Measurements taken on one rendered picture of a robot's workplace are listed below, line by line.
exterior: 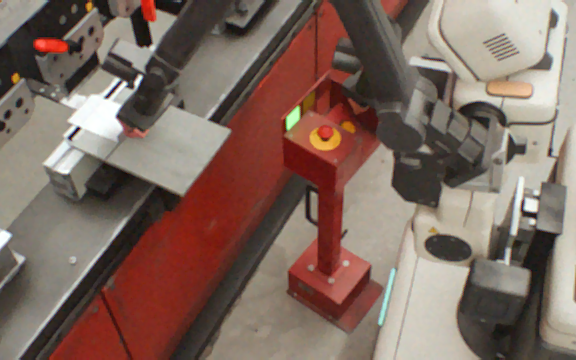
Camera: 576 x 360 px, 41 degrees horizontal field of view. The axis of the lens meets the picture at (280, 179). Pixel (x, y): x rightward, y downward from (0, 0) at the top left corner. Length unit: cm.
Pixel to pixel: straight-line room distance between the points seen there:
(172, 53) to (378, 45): 36
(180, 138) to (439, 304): 94
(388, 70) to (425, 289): 111
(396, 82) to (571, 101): 198
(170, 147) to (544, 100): 70
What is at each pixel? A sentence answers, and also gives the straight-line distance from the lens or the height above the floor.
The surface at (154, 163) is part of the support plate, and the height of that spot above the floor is 100.
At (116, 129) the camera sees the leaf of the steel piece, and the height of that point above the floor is 100.
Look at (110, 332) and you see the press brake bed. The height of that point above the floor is 62.
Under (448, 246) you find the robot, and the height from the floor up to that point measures 74.
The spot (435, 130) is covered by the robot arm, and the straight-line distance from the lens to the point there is 121.
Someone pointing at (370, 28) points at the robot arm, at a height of 142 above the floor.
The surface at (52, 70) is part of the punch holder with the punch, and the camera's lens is 140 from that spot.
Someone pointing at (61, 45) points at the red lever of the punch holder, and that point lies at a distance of 134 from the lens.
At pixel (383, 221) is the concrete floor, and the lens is 261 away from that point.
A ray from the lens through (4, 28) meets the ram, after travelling 129.
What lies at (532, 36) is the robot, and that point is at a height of 133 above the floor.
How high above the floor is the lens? 215
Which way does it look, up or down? 53 degrees down
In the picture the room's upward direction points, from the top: 3 degrees counter-clockwise
